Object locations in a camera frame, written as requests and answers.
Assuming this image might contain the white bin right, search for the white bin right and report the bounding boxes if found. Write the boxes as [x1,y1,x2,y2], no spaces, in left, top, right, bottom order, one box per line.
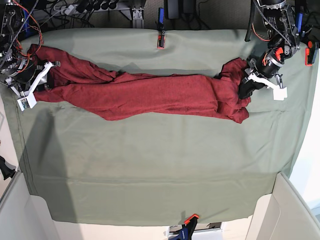
[246,172,320,240]

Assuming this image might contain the orange black clamp far right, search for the orange black clamp far right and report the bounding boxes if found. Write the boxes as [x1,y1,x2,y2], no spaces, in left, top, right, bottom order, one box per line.
[305,41,319,67]

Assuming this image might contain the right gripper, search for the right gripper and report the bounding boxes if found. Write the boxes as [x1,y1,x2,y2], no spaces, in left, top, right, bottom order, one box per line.
[4,61,61,101]

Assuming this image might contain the green table cloth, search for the green table cloth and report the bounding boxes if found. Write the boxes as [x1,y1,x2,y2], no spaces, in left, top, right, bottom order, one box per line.
[0,28,319,226]

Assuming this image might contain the metal table leg bracket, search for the metal table leg bracket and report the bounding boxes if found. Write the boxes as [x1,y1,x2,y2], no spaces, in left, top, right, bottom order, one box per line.
[119,0,147,29]

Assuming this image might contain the white power strip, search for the white power strip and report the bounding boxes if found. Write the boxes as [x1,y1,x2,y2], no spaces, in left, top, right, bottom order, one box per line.
[58,4,77,16]

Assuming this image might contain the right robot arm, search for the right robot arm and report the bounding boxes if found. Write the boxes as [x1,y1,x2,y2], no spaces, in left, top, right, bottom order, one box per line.
[0,0,61,111]

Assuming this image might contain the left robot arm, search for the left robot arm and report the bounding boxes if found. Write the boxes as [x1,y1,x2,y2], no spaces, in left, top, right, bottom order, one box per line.
[238,0,302,101]

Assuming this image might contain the black clamp left edge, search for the black clamp left edge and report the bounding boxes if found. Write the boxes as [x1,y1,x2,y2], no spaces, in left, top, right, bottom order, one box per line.
[0,156,16,180]

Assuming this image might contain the blue orange clamp bottom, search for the blue orange clamp bottom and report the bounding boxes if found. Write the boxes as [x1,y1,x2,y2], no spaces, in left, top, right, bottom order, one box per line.
[171,213,200,240]

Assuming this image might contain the red T-shirt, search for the red T-shirt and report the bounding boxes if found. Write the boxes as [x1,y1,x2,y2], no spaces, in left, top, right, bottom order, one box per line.
[28,44,251,124]

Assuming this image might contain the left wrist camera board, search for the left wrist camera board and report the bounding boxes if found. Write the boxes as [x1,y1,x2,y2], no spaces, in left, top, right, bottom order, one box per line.
[272,87,288,101]

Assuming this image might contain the blue clamp top middle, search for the blue clamp top middle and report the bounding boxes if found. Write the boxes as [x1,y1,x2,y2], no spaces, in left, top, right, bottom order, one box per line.
[157,7,166,49]

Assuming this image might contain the blue clamp top right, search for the blue clamp top right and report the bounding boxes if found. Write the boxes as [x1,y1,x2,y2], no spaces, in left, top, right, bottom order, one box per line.
[295,12,306,38]

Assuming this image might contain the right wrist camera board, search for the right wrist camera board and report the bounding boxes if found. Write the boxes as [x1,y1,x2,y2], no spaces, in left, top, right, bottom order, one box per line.
[17,97,37,111]

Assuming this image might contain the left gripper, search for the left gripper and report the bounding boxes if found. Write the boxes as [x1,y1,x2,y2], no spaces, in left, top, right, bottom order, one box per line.
[238,58,287,100]

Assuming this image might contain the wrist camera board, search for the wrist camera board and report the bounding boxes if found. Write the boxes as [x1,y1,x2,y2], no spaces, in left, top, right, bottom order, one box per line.
[272,87,288,101]
[17,97,37,111]

